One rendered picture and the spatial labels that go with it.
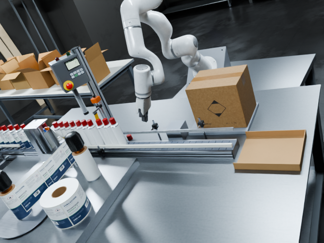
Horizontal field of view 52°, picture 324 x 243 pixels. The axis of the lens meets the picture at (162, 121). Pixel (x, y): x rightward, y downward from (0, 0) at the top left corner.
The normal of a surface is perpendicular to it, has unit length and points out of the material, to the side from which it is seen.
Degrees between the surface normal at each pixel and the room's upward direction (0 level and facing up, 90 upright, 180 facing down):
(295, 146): 0
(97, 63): 90
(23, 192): 90
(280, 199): 0
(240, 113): 90
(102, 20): 90
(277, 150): 0
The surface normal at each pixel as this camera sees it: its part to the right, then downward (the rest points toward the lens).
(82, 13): 0.79, 0.02
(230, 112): -0.42, 0.56
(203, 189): -0.33, -0.83
